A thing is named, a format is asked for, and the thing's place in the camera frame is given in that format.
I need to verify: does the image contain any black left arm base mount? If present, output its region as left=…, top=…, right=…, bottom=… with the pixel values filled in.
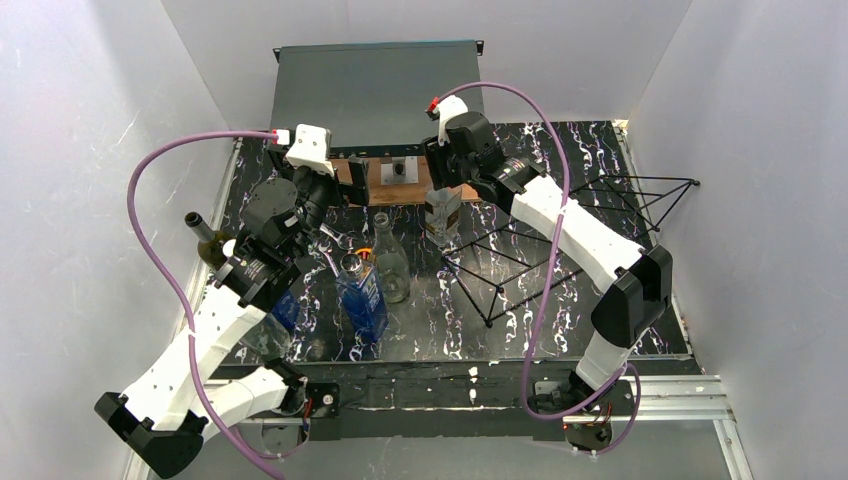
left=285, top=382, right=341, bottom=419

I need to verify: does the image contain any black wire wine rack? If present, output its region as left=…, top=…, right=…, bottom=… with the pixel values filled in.
left=442, top=175, right=701, bottom=327

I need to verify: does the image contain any dark green wine bottle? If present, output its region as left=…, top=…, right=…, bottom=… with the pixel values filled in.
left=184, top=211, right=235, bottom=271

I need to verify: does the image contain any blue square bottle front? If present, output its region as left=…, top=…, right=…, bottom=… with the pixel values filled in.
left=335, top=253, right=388, bottom=342

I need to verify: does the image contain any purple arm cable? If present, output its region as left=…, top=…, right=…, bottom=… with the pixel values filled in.
left=127, top=129, right=293, bottom=480
left=427, top=80, right=643, bottom=456

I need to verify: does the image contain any blue square bottle left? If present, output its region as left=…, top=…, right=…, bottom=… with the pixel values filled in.
left=270, top=291, right=300, bottom=333

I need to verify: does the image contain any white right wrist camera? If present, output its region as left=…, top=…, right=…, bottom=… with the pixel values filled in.
left=426, top=95, right=468, bottom=146

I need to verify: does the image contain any clear square bottle black cap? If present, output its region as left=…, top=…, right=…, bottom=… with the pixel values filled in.
left=424, top=187, right=462, bottom=247

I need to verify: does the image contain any clear round glass bottle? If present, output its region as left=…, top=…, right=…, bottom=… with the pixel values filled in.
left=372, top=211, right=411, bottom=304

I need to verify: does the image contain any orange small object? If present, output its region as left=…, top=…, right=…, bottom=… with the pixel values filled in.
left=355, top=247, right=373, bottom=261

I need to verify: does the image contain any blue square bottle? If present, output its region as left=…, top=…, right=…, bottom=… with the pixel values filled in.
left=270, top=291, right=300, bottom=333
left=335, top=253, right=388, bottom=342

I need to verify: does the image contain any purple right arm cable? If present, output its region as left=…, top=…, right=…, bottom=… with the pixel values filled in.
left=427, top=80, right=643, bottom=456

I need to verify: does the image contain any wooden board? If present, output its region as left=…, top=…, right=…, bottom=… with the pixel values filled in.
left=324, top=153, right=485, bottom=209

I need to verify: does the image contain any grey rack-mount device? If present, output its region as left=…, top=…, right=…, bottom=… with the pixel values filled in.
left=270, top=39, right=484, bottom=158

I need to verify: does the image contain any clear round bottle front left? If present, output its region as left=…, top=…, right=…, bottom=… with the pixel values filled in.
left=240, top=314, right=291, bottom=363

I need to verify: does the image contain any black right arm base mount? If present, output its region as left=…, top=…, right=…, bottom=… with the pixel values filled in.
left=528, top=383, right=613, bottom=452

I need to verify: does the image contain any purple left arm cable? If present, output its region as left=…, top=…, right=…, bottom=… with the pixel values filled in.
left=127, top=129, right=293, bottom=480

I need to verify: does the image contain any metal bracket on board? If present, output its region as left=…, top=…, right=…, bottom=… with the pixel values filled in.
left=380, top=156, right=419, bottom=186

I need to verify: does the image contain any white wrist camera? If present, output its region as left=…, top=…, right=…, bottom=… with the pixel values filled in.
left=270, top=124, right=335, bottom=178
left=426, top=95, right=468, bottom=146

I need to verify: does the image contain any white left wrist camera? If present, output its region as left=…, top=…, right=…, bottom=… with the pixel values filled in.
left=270, top=124, right=335, bottom=178

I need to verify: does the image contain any silver wrench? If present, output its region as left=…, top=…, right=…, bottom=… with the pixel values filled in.
left=316, top=224, right=356, bottom=253

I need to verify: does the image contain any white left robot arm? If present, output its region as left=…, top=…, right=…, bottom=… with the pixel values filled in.
left=95, top=141, right=346, bottom=479

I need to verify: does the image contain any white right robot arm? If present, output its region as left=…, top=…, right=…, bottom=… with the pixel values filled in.
left=422, top=106, right=673, bottom=399

